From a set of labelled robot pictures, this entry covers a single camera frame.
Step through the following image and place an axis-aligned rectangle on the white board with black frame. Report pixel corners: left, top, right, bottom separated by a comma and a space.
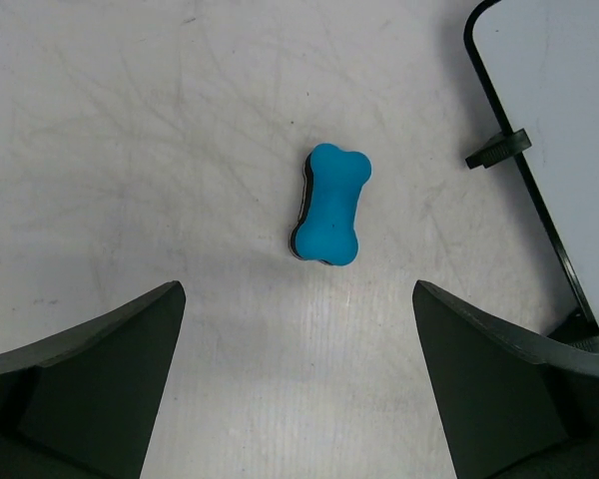
463, 1, 599, 354

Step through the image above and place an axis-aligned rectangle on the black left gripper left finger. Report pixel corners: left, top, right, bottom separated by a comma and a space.
0, 281, 186, 478

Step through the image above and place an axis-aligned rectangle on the blue whiteboard eraser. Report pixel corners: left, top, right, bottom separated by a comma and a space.
290, 143, 371, 266

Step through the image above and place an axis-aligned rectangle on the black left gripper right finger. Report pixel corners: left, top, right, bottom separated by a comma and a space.
412, 280, 599, 478

